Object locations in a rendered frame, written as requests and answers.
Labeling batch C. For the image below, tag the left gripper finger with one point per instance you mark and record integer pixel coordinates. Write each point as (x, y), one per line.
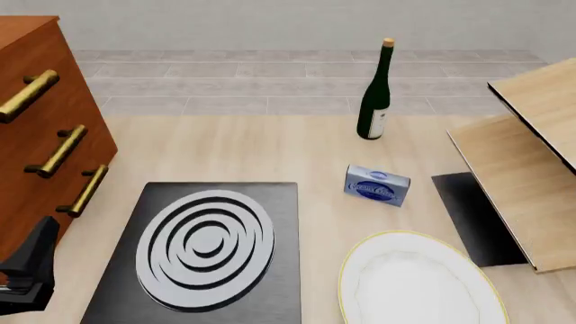
(39, 246)

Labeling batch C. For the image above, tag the red-brown wooden cabinet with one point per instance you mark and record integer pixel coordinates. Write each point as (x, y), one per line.
(40, 111)

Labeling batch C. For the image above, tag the pale wooden rack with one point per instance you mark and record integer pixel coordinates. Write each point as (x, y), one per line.
(526, 175)

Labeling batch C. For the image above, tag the dark green wine bottle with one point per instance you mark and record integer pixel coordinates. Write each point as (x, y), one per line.
(375, 98)

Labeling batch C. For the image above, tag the flat black stove plate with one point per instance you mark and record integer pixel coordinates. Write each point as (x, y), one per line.
(202, 236)

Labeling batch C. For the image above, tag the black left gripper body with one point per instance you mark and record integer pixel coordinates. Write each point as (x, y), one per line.
(31, 287)

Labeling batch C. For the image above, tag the white plate with yellow rim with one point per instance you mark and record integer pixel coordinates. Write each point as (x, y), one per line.
(418, 283)

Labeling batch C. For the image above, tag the blue cream cheese box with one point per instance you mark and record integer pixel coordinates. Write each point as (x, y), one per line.
(377, 186)

